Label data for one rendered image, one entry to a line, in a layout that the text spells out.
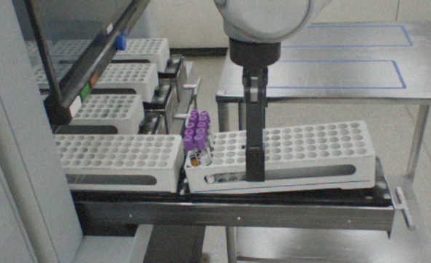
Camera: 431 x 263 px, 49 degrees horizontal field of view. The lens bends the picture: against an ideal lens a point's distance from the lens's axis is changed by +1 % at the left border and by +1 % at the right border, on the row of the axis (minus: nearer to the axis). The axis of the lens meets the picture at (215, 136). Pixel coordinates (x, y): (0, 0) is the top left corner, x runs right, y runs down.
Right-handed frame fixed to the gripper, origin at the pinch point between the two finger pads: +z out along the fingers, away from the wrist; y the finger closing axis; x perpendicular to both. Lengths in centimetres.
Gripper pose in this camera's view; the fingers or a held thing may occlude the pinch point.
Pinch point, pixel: (256, 150)
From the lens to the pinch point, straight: 78.5
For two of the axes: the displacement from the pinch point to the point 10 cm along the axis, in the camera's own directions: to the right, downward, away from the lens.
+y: 1.0, -5.5, 8.3
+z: 0.6, 8.3, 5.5
